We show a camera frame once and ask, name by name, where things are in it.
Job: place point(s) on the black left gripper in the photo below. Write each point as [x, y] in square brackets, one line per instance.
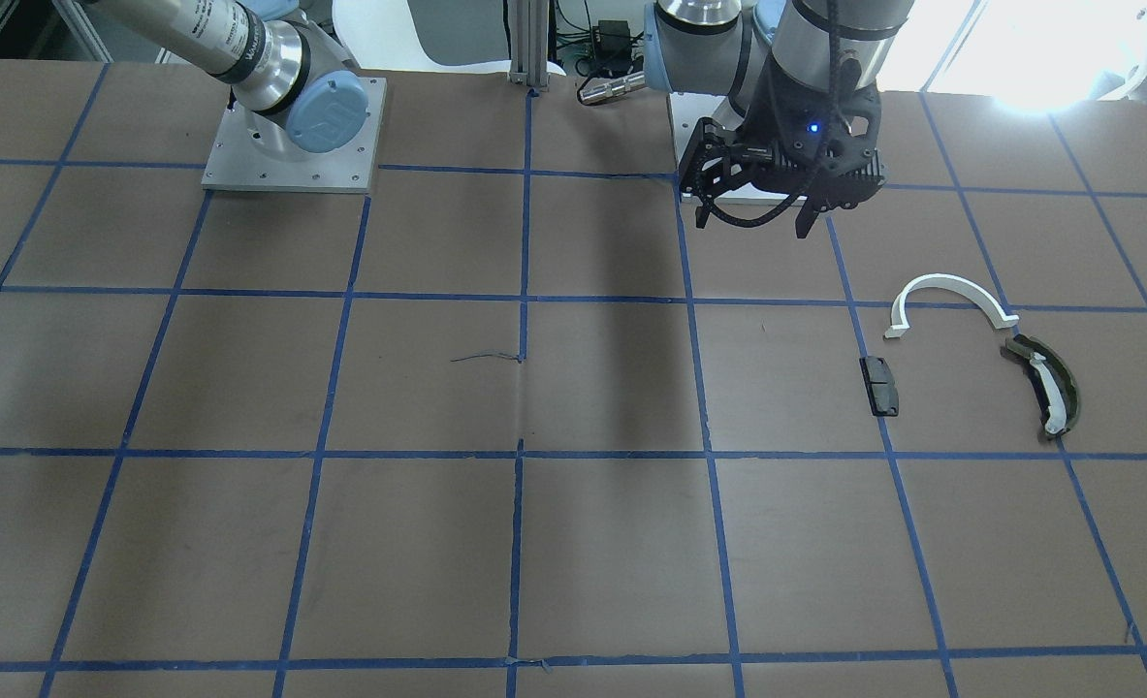
[763, 122]

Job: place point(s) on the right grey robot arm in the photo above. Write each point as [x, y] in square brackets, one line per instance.
[278, 62]

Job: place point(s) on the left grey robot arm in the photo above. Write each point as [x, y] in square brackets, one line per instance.
[736, 52]

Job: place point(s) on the dark brake pad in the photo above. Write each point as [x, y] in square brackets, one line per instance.
[880, 385]

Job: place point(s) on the green curved brake shoe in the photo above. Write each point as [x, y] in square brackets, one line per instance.
[1055, 387]

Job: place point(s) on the aluminium frame post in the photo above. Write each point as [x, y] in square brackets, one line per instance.
[528, 37]

